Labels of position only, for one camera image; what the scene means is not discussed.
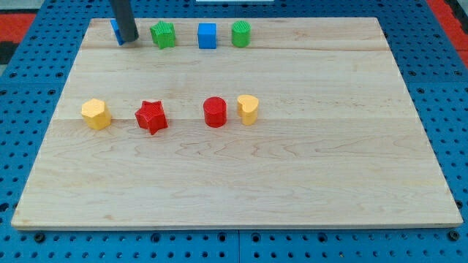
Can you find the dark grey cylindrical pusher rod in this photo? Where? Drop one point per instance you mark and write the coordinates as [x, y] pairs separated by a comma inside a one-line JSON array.
[[123, 14]]

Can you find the green star block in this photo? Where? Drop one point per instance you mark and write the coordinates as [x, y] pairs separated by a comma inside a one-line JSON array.
[[163, 34]]

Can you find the red star block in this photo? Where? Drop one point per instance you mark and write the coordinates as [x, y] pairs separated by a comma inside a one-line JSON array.
[[151, 116]]

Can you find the blue block behind rod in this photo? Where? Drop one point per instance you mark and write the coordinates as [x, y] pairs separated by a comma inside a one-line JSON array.
[[116, 31]]

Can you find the blue cube block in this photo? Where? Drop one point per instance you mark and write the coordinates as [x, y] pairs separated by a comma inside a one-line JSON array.
[[206, 34]]

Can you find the yellow hexagon block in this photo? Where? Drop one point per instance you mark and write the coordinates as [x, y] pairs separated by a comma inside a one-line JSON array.
[[96, 114]]

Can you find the green cylinder block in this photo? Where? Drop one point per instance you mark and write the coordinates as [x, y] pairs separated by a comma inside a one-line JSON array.
[[240, 33]]

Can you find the red cylinder block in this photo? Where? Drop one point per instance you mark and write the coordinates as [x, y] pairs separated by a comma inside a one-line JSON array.
[[215, 111]]

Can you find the yellow heart block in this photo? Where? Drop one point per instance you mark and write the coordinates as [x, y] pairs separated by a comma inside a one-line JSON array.
[[247, 108]]

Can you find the light wooden board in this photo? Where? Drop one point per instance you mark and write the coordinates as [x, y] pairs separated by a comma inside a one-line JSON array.
[[337, 143]]

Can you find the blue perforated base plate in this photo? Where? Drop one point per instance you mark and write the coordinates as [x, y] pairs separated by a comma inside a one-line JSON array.
[[430, 65]]

